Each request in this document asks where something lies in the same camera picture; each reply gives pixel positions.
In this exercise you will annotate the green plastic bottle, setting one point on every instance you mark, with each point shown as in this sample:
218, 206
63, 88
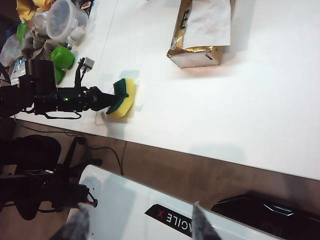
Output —
22, 31

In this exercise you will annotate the grey cloth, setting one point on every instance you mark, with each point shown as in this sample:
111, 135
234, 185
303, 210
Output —
35, 45

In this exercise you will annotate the green round toy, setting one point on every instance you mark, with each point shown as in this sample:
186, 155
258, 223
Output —
59, 75
62, 57

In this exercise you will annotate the yellow bag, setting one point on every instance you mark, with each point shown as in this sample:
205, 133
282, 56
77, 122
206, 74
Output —
27, 7

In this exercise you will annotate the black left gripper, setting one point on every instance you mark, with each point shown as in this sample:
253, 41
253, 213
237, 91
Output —
77, 100

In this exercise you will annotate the small white cup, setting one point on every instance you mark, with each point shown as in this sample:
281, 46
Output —
76, 36

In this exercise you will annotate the clear plastic bag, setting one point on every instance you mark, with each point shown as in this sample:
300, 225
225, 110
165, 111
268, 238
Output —
10, 50

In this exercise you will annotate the clear plastic container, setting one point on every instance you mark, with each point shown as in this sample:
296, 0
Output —
62, 20

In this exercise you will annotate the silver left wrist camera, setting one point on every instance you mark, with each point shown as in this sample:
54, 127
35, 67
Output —
88, 63

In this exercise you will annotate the white tissue sheet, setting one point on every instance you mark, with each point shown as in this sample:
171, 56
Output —
207, 22

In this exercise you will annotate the blue white packet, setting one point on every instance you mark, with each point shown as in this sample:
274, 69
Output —
19, 70

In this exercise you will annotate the yellow green scouring sponge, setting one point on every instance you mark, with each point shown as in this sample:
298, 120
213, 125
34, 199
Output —
125, 100

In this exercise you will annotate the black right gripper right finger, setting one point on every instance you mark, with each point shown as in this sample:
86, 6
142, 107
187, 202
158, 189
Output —
200, 225

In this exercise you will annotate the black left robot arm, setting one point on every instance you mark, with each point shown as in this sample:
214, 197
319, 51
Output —
40, 75

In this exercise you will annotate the black glossy base panel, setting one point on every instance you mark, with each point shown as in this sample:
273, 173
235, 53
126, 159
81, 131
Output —
262, 212

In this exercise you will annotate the gold tissue pack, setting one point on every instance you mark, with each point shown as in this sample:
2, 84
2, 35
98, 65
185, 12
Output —
197, 57

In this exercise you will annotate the white AgileX robot base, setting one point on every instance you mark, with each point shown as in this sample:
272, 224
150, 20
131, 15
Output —
120, 200

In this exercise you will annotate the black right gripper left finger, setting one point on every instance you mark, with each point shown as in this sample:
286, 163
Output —
77, 225

